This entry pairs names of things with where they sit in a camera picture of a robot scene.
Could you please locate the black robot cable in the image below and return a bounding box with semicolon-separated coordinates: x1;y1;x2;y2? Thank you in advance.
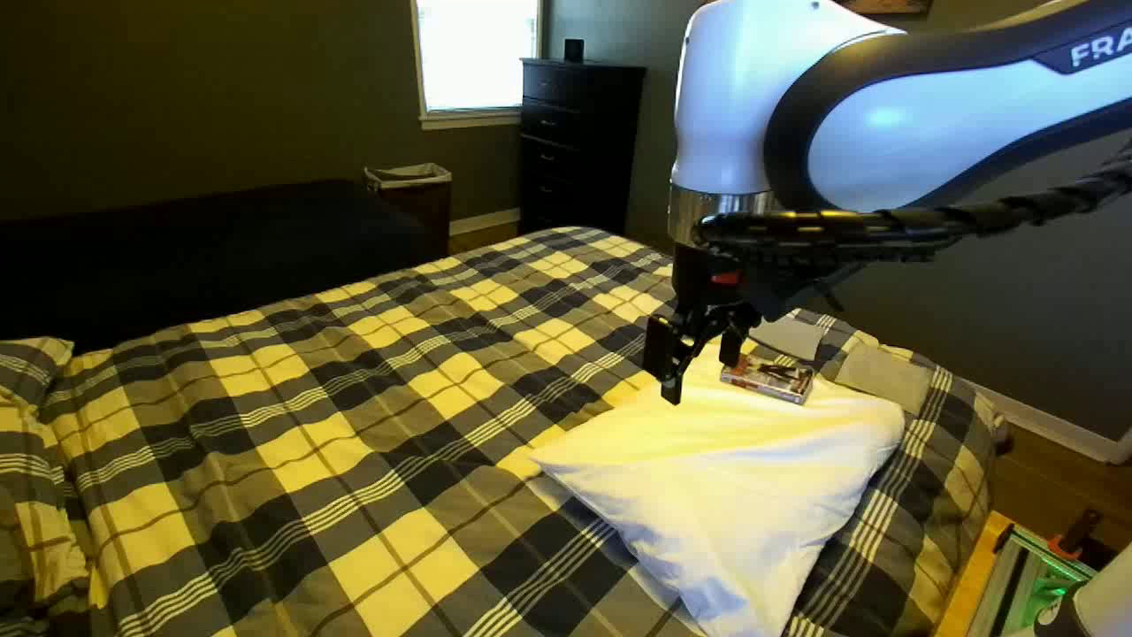
694;155;1132;264

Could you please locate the paperback book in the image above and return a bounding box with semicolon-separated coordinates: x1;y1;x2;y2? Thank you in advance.
717;352;820;409

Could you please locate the robot cart with wooden edge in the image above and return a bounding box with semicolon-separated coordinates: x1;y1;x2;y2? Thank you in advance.
935;507;1108;637

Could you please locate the black dresser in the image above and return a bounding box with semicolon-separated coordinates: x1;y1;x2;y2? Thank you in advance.
517;58;650;242

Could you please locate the plaid pillow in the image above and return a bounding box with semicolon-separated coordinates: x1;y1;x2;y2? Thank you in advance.
0;334;79;411

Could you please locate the black futon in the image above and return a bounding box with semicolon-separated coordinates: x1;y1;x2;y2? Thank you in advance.
0;176;452;357

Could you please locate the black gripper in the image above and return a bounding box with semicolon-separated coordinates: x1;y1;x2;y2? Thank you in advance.
645;242;829;409

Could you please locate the plaid yellow grey comforter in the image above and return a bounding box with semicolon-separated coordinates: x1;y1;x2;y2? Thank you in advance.
0;222;1003;637

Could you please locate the framed wall picture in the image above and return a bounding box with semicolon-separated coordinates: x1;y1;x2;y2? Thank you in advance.
842;0;935;22

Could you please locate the white plastic object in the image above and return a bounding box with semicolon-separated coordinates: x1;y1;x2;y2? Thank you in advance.
1067;541;1132;637

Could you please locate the brown side table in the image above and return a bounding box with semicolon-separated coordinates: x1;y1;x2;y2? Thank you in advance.
362;159;457;259

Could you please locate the white pillow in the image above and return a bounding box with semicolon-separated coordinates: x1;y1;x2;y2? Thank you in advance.
528;336;908;637

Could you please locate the bright window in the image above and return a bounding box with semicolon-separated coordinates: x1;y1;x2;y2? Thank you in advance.
406;0;547;133

